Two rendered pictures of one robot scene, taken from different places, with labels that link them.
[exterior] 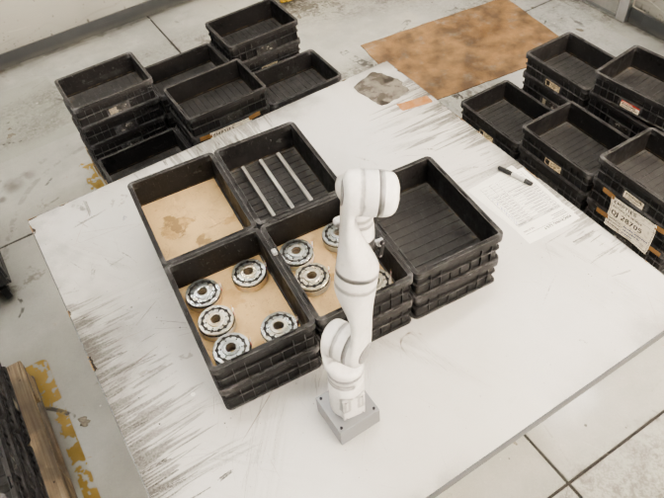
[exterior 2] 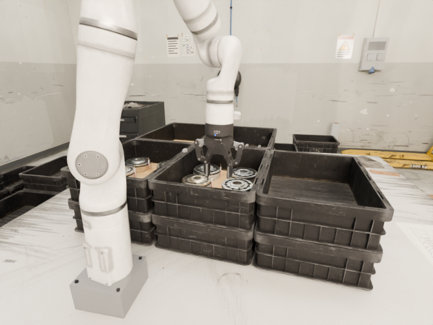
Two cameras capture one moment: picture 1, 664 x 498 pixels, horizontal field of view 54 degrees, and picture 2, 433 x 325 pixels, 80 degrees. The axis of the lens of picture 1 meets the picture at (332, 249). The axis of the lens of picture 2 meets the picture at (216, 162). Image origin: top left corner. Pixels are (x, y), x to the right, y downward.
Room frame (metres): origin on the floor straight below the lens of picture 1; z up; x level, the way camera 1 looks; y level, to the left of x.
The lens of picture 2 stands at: (0.58, -0.49, 1.21)
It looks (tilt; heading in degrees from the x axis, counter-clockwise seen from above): 20 degrees down; 38
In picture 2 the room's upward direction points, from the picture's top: straight up
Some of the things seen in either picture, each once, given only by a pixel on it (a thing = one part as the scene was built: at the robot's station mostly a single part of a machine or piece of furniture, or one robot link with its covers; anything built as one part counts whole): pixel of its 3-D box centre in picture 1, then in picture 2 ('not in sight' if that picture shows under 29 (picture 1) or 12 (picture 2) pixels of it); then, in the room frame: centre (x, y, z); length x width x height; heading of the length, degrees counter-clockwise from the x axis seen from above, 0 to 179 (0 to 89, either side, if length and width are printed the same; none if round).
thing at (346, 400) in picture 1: (346, 385); (109, 238); (0.82, 0.00, 0.85); 0.09 x 0.09 x 0.17; 19
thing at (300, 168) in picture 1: (279, 183); (241, 147); (1.58, 0.15, 0.87); 0.40 x 0.30 x 0.11; 22
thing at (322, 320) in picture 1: (333, 253); (218, 166); (1.21, 0.00, 0.92); 0.40 x 0.30 x 0.02; 22
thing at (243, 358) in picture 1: (237, 295); (138, 157); (1.09, 0.27, 0.92); 0.40 x 0.30 x 0.02; 22
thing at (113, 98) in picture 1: (118, 117); not in sight; (2.73, 0.99, 0.37); 0.40 x 0.30 x 0.45; 117
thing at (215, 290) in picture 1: (203, 292); (137, 161); (1.17, 0.39, 0.86); 0.10 x 0.10 x 0.01
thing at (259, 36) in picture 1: (258, 59); (312, 159); (3.10, 0.28, 0.37); 0.40 x 0.30 x 0.45; 117
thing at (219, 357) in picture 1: (231, 348); not in sight; (0.96, 0.30, 0.86); 0.10 x 0.10 x 0.01
